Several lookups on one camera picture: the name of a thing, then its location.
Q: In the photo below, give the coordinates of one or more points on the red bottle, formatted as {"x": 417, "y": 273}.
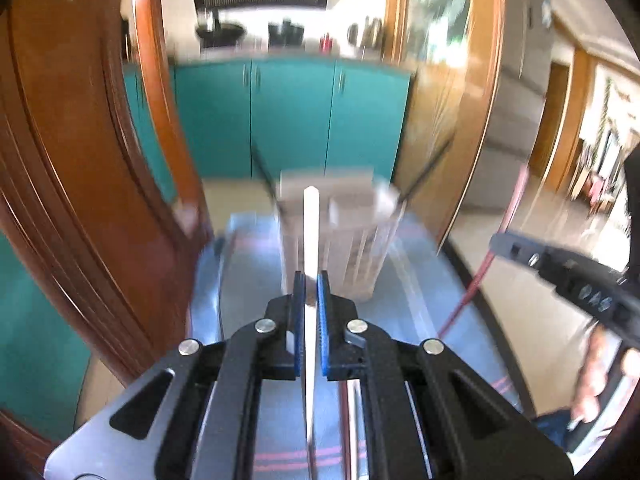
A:
{"x": 327, "y": 44}

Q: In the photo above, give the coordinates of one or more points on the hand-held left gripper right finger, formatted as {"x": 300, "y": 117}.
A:
{"x": 325, "y": 330}

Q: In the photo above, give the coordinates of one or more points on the person's right hand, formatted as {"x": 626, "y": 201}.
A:
{"x": 592, "y": 375}

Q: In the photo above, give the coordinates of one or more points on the teal base cabinet under stove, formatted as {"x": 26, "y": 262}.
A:
{"x": 290, "y": 120}

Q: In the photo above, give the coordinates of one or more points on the stainless steel pot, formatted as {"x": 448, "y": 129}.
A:
{"x": 367, "y": 32}

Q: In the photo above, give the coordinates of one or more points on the blue striped cloth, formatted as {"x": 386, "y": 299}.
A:
{"x": 240, "y": 285}

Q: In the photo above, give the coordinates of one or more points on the wooden framed glass door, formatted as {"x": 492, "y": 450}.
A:
{"x": 440, "y": 85}

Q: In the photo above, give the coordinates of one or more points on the white plastic utensil basket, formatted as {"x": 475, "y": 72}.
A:
{"x": 350, "y": 245}

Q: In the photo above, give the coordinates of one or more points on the green garland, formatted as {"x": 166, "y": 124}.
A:
{"x": 604, "y": 115}

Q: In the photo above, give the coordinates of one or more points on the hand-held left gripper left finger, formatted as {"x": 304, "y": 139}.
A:
{"x": 299, "y": 325}

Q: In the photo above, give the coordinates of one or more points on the brown wooden door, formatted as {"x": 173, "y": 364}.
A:
{"x": 550, "y": 120}

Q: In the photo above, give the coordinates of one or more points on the black cooking pot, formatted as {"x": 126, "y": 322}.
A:
{"x": 286, "y": 34}

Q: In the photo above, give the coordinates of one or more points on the carved wooden chair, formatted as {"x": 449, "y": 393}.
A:
{"x": 75, "y": 160}

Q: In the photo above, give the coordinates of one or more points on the black wok with lid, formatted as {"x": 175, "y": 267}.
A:
{"x": 220, "y": 30}

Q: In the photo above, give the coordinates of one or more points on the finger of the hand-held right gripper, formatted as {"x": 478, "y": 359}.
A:
{"x": 520, "y": 252}

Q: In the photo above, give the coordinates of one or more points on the grey refrigerator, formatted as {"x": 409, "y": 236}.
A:
{"x": 520, "y": 85}

